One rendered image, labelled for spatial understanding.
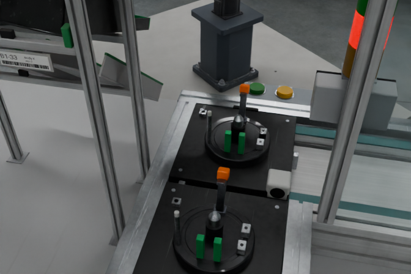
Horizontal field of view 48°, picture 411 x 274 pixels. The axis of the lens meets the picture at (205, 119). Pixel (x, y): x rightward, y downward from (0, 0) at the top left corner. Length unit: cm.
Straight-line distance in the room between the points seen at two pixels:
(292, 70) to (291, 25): 208
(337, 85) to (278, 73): 70
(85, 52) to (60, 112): 65
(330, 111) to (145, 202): 39
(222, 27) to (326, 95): 55
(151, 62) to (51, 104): 34
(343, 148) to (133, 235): 40
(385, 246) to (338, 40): 256
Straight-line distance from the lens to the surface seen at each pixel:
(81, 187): 110
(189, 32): 162
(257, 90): 115
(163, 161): 99
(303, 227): 88
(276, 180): 91
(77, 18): 65
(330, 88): 73
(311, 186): 101
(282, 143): 101
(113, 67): 87
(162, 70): 142
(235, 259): 79
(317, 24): 356
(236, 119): 95
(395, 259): 99
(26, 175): 116
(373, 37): 66
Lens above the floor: 165
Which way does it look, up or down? 40 degrees down
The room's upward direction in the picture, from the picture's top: straight up
